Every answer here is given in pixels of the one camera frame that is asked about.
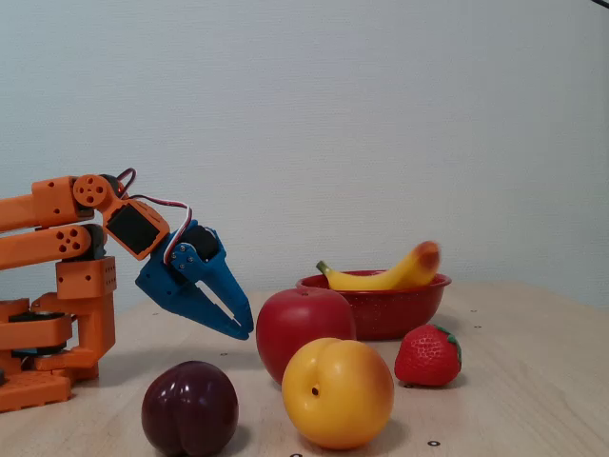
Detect red white black servo cable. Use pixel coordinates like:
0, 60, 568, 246
113, 167, 194, 266

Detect red toy apple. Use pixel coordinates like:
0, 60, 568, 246
255, 287, 358, 386

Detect yellow toy banana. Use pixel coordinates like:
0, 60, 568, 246
316, 240, 442, 291

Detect yellow orange toy peach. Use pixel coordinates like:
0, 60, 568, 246
281, 337, 396, 451

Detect red toy strawberry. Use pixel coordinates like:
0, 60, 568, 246
393, 324, 463, 387

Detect red speckled enamel bowl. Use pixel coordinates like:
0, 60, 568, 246
295, 269, 453, 342

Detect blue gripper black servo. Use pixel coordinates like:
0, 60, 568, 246
135, 219, 255, 341

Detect dark purple toy plum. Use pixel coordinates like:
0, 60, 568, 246
141, 360, 240, 457

